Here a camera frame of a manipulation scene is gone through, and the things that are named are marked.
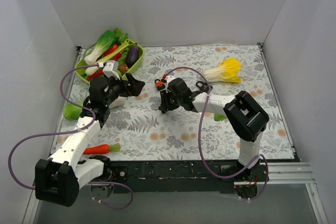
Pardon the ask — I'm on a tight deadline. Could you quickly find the orange black padlock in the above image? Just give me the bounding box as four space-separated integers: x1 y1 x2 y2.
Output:
154 79 165 91

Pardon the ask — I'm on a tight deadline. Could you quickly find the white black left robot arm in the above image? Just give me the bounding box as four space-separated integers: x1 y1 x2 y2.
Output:
35 73 145 207

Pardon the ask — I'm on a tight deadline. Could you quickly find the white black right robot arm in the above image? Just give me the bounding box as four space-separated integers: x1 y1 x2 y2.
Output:
159 76 269 181

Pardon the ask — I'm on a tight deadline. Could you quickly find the brown kiwi toy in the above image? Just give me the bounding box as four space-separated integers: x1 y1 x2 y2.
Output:
119 63 129 75

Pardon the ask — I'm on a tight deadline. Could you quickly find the green plastic tray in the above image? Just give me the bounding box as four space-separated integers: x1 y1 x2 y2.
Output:
75 39 144 84

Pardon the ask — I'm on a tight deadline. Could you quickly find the purple eggplant toy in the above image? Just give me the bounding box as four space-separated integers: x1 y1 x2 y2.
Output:
125 44 139 68

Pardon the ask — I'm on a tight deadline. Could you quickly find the red chili pepper toy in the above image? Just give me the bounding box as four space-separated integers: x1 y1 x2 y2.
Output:
87 44 122 81

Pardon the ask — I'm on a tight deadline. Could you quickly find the white radish toy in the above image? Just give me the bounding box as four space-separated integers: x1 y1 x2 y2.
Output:
214 113 227 122

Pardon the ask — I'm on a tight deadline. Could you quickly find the green bok choy toy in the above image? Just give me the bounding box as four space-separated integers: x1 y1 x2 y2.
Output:
84 30 119 65

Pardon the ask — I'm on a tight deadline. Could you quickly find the yellow napa cabbage toy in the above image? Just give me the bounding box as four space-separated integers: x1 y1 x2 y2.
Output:
203 58 241 83

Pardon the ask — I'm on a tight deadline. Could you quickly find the green napa cabbage toy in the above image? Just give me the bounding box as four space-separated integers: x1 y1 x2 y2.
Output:
62 95 127 121

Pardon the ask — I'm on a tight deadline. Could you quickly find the orange carrot toy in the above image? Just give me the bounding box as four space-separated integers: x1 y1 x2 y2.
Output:
83 143 121 155

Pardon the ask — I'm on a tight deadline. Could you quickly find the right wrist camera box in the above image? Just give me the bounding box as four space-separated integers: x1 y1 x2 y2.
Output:
163 75 175 84

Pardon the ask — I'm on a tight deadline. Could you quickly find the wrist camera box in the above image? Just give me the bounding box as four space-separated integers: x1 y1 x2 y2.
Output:
163 75 175 84
98 60 120 80

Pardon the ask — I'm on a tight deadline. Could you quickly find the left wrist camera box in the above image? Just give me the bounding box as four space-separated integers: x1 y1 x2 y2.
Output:
98 60 120 80

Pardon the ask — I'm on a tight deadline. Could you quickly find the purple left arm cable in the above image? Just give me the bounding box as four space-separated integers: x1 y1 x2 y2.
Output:
7 62 134 211

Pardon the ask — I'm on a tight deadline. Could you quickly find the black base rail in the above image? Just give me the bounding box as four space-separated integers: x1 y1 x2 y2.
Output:
81 159 266 195

